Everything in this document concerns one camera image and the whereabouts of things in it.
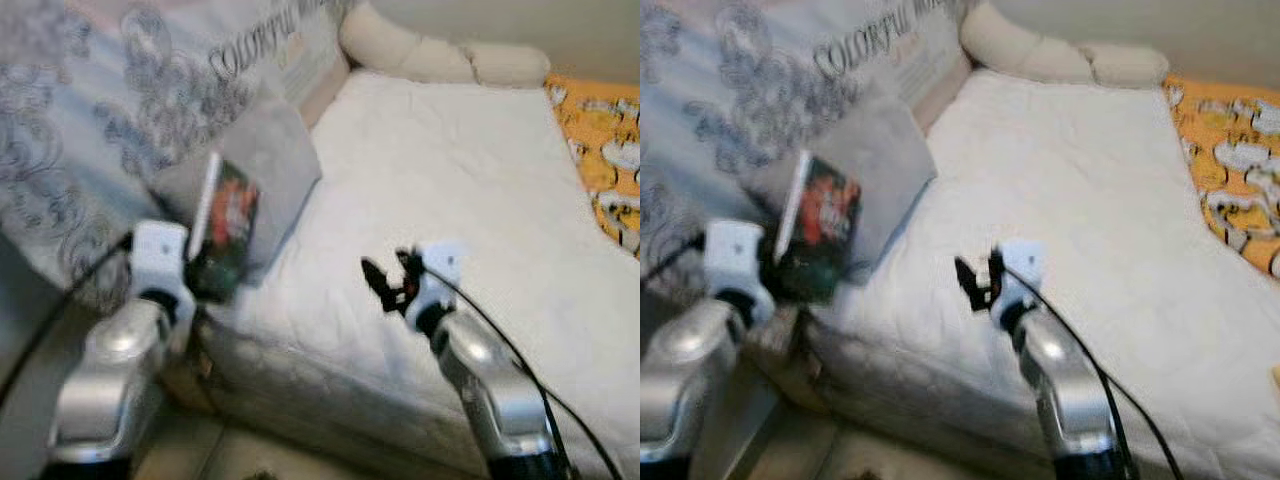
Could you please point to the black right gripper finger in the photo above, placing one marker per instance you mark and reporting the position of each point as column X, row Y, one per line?
column 970, row 278
column 378, row 279

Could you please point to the pale grey-blue pillow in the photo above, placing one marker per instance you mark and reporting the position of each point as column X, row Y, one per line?
column 280, row 160
column 895, row 160

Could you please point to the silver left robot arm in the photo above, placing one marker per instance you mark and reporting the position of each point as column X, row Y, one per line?
column 110, row 380
column 690, row 380

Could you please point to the grey swirl patterned blanket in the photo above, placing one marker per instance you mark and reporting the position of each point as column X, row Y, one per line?
column 80, row 120
column 720, row 110

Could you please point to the beige bolster pillow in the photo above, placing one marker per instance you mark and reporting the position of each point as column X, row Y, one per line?
column 1040, row 55
column 420, row 55

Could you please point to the orange cartoon print blanket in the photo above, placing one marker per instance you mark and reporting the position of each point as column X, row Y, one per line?
column 1220, row 140
column 600, row 130

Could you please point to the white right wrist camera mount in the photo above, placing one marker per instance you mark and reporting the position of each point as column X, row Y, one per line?
column 1025, row 265
column 440, row 270

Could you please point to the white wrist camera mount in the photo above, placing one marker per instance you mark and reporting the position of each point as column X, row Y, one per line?
column 735, row 250
column 1025, row 265
column 160, row 255
column 440, row 270

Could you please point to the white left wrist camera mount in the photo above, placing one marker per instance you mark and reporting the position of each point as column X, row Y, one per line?
column 735, row 250
column 160, row 255

